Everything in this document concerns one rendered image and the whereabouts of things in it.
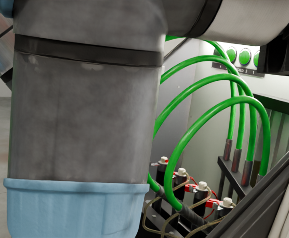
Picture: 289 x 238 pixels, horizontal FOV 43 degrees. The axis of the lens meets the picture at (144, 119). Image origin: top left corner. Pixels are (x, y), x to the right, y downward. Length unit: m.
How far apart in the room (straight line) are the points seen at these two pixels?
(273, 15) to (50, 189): 0.13
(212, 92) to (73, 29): 1.07
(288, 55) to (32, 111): 0.13
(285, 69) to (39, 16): 0.13
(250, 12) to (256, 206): 0.48
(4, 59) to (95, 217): 0.16
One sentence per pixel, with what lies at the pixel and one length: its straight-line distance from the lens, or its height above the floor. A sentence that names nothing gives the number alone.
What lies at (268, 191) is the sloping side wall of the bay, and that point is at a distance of 0.65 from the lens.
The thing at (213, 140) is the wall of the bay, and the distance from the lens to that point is 1.21.
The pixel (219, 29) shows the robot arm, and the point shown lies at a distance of 0.19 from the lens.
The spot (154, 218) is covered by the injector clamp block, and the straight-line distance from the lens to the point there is 0.91.
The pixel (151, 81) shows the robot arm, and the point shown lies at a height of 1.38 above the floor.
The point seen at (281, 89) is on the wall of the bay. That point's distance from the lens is 1.01.
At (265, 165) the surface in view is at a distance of 0.77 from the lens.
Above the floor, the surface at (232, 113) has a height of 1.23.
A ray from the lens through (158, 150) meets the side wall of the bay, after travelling 1.29.
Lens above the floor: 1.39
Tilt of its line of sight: 12 degrees down
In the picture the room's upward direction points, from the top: 7 degrees clockwise
